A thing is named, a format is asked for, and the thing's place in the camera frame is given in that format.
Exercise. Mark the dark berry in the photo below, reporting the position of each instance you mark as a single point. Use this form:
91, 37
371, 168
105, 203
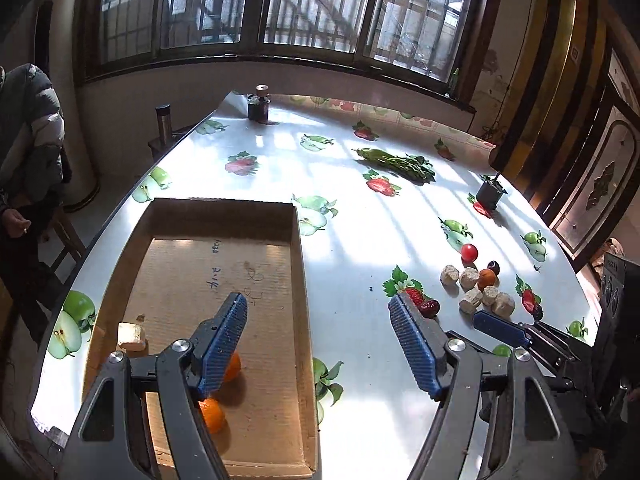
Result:
537, 312

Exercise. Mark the ornate metal door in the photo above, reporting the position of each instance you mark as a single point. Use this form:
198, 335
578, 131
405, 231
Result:
595, 170

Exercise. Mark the beige foam cube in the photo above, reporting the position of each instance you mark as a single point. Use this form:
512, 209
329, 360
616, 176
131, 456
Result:
131, 336
469, 278
470, 301
504, 304
489, 294
449, 275

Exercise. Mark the red jujube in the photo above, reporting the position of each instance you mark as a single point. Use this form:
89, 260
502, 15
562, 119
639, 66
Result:
429, 306

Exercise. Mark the dark purple plum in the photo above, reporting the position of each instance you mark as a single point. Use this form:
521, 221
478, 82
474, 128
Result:
493, 266

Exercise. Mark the barred window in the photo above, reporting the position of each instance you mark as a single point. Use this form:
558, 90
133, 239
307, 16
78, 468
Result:
280, 5

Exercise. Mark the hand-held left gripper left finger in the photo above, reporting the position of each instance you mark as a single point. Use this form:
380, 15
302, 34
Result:
224, 347

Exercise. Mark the small orange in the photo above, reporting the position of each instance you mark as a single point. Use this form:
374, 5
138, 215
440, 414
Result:
233, 366
486, 278
214, 415

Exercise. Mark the green bottle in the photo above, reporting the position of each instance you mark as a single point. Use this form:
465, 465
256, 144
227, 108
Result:
455, 81

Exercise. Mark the wooden stool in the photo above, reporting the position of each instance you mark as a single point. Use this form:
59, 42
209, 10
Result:
65, 237

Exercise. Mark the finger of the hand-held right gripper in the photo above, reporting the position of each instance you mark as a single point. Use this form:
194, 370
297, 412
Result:
500, 327

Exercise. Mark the red cherry tomato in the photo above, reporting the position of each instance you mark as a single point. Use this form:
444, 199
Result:
469, 252

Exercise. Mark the fruit printed tablecloth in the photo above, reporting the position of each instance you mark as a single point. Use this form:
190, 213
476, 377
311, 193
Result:
380, 230

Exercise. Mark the dark thermos bottle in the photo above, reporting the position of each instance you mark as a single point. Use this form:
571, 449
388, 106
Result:
163, 121

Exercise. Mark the shallow cardboard box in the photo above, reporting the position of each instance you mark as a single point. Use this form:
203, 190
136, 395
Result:
225, 270

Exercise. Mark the green vegetable bundle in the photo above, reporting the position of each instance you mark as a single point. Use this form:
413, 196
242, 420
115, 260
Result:
397, 162

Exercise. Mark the small black holder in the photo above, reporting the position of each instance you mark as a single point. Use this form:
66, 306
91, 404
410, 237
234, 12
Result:
489, 192

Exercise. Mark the dark jar with lid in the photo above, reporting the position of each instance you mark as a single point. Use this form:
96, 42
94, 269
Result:
259, 106

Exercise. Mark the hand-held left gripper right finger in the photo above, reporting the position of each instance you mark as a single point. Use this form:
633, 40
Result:
414, 347

